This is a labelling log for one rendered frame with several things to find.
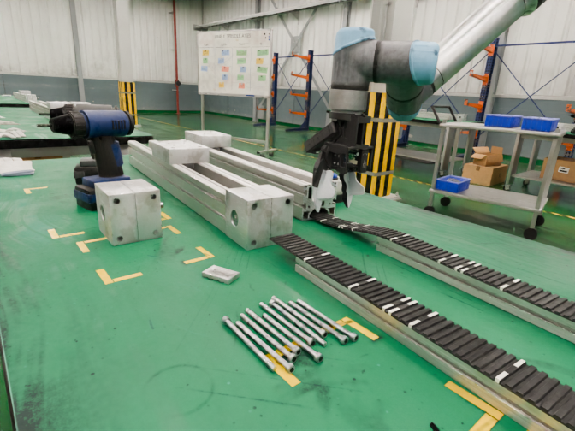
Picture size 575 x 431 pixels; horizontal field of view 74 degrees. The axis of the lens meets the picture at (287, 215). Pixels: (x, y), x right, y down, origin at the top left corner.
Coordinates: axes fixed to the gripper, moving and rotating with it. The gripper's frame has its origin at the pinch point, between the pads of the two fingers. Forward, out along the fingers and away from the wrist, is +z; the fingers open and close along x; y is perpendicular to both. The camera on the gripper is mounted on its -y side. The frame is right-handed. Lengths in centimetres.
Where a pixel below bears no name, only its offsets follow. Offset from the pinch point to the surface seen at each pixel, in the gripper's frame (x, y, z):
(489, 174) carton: 449, -195, 66
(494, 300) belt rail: -1.8, 38.8, 3.6
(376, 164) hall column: 239, -203, 42
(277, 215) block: -17.5, 4.9, -1.3
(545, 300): -0.8, 44.4, 1.0
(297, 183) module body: -4.8, -6.7, -3.7
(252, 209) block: -22.8, 4.8, -3.0
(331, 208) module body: 4.8, -5.0, 2.9
